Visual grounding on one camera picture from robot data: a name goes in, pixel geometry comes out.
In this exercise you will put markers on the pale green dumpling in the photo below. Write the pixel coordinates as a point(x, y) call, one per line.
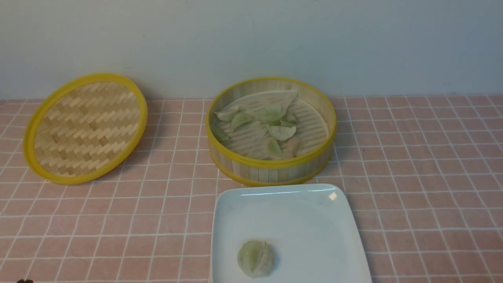
point(281, 133)

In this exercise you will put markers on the green crescent dumpling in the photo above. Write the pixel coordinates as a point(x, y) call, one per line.
point(273, 149)

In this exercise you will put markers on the pale beige dumpling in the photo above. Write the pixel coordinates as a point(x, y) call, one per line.
point(291, 148)

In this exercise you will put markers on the white square plate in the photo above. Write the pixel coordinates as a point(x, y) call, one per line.
point(310, 228)

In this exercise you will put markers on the round green dumpling on plate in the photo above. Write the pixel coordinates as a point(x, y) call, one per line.
point(256, 259)

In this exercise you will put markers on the yellow rimmed bamboo steamer basket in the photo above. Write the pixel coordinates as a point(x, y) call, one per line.
point(253, 172)

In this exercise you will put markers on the green dumpling left in steamer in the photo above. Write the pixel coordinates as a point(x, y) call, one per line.
point(240, 119)

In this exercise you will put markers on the green dumpling center of steamer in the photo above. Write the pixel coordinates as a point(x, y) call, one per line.
point(270, 115)

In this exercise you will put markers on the pale dumpling at steamer left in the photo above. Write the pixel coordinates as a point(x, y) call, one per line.
point(227, 115)

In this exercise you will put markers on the small green dumpling right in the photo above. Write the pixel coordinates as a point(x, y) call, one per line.
point(288, 120)

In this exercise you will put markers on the yellow rimmed bamboo steamer lid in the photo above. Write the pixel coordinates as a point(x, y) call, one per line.
point(85, 129)

